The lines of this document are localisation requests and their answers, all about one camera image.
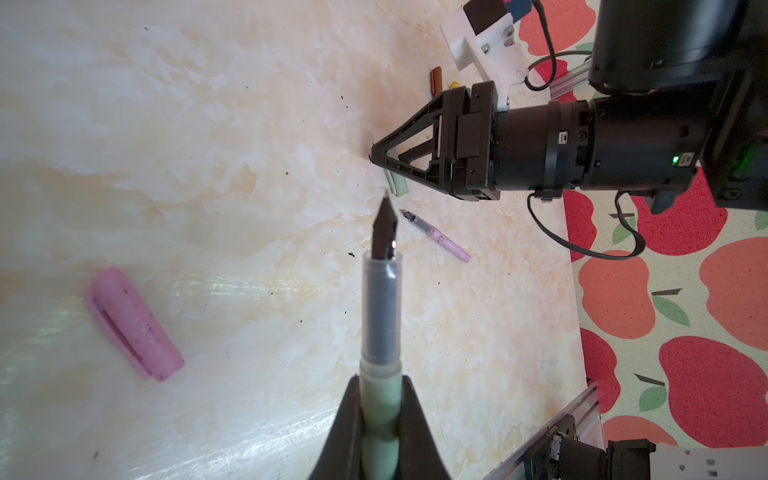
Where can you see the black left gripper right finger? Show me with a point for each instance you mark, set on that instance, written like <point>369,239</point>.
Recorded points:
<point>419,458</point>

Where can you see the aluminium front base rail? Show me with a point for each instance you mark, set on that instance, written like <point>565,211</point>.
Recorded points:
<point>579,420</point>

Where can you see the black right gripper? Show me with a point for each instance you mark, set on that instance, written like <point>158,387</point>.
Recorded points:
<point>645,145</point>

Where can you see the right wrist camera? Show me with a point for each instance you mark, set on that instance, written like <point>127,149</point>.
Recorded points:
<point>481,33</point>

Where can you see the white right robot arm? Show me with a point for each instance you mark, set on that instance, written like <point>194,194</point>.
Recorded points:
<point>682,87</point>

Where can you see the light green pen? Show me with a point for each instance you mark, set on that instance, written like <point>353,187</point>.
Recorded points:
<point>380,364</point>

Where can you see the pink pen cap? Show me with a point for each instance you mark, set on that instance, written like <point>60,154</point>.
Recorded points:
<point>128,323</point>

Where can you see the light green pen cap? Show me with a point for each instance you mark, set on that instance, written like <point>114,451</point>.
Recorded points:
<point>397,184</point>

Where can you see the brown pen cap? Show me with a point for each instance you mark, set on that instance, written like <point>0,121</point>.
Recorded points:
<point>436,82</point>

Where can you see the purple pen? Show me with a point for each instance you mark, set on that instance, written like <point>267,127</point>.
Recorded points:
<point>436,236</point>

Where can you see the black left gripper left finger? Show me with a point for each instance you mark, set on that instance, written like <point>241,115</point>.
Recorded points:
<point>341,456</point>

